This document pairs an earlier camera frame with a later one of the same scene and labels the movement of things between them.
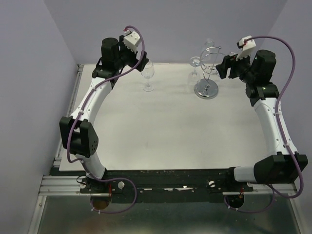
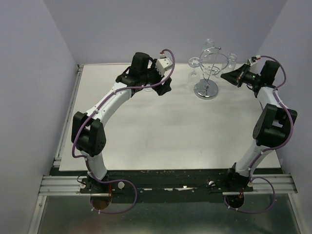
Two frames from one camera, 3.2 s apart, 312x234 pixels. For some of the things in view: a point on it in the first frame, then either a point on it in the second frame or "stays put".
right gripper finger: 222,68 -> 235,76
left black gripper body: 128,57 -> 153,77
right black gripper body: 239,68 -> 249,78
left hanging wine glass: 194,76 stays put
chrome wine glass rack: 207,88 stays put
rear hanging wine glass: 208,49 stays put
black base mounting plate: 171,186 stays put
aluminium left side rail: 68,107 stays put
